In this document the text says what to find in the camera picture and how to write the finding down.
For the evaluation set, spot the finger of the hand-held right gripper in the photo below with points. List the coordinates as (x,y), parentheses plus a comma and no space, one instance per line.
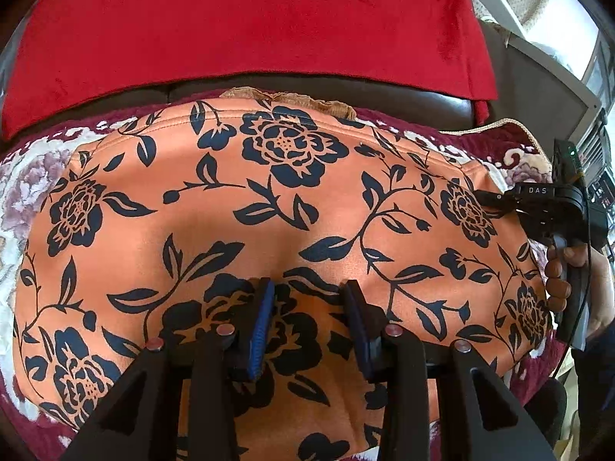
(495,199)

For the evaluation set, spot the orange floral garment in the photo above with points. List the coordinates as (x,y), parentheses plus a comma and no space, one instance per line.
(206,230)

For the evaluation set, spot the beige lace cloth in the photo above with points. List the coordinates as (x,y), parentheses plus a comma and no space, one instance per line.
(288,98)

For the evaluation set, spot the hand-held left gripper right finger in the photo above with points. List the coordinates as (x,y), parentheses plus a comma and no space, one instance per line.
(359,333)

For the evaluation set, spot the person's right hand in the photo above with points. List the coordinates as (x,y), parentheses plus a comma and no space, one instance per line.
(557,288)

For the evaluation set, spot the black electronic device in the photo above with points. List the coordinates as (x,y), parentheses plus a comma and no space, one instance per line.
(596,146)

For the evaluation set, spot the red cloth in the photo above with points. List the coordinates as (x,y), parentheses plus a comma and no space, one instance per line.
(240,24)

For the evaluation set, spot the maroon cream floral blanket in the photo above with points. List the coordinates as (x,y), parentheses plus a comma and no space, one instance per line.
(29,187)

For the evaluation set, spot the dark cloth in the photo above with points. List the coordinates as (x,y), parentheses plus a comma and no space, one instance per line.
(591,394)

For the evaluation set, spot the dark brown sofa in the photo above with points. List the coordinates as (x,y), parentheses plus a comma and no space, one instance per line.
(202,89)

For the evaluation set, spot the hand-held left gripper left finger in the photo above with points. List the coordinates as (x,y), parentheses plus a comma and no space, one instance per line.
(262,326)

